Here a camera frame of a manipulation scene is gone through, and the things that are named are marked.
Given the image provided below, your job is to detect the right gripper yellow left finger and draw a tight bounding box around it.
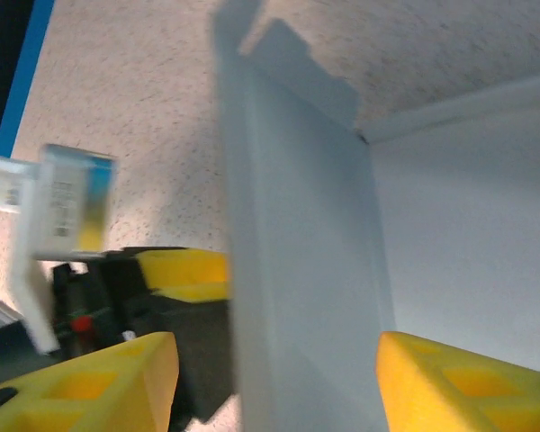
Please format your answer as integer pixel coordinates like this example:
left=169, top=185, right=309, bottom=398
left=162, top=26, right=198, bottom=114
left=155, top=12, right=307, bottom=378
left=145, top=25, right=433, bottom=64
left=0, top=331, right=180, bottom=432

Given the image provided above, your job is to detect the white paper box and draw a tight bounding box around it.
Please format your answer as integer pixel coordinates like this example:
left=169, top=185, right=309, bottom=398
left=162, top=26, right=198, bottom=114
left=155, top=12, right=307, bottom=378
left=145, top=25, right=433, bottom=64
left=209, top=0, right=540, bottom=432

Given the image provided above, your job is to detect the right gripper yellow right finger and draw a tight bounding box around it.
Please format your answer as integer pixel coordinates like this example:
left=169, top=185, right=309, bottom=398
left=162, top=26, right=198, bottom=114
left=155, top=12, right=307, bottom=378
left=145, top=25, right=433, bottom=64
left=375, top=330, right=540, bottom=432

